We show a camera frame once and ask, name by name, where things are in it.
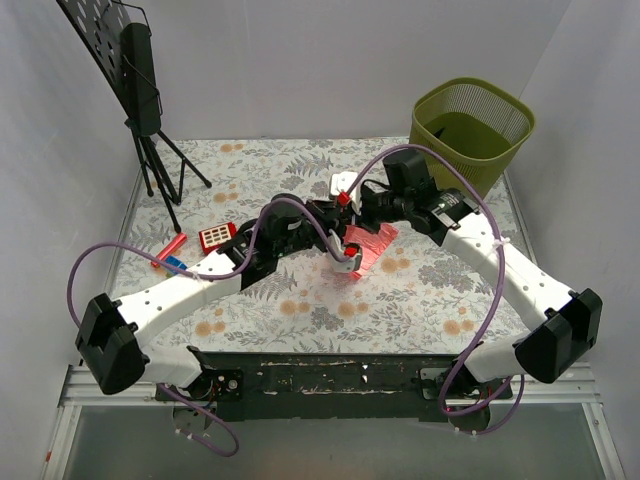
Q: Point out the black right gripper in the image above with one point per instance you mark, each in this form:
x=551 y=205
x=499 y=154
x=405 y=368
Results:
x=365 y=201

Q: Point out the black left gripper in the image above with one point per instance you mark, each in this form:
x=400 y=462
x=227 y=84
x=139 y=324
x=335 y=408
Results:
x=324 y=219

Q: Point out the red torn trash bag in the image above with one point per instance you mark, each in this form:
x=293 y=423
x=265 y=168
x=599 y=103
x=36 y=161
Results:
x=373 y=245

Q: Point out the red trash bag roll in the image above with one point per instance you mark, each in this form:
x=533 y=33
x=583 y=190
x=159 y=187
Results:
x=172 y=247

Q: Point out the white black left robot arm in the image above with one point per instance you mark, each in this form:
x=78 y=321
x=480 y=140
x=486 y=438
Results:
x=115 y=336

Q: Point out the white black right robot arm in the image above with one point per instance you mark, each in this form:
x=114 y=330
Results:
x=562 y=324

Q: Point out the green plastic trash bin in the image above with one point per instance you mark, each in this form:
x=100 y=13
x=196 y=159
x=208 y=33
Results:
x=474 y=125

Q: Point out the red calculator toy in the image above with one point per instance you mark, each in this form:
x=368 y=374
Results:
x=213 y=237

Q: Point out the floral patterned table mat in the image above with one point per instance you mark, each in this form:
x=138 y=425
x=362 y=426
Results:
x=415 y=298

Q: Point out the blue toy block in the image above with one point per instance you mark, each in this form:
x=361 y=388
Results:
x=173 y=265

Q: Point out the black music stand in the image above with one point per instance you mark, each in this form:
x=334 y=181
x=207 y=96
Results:
x=118 y=36

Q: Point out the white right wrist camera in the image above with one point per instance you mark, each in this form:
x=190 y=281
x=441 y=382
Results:
x=345 y=191

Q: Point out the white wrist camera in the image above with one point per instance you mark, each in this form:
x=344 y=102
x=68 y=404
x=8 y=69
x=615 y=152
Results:
x=345 y=191
x=351 y=262

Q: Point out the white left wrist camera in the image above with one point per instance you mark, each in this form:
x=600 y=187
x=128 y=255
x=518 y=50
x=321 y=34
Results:
x=351 y=262

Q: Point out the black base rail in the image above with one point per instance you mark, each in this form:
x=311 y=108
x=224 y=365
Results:
x=261 y=386

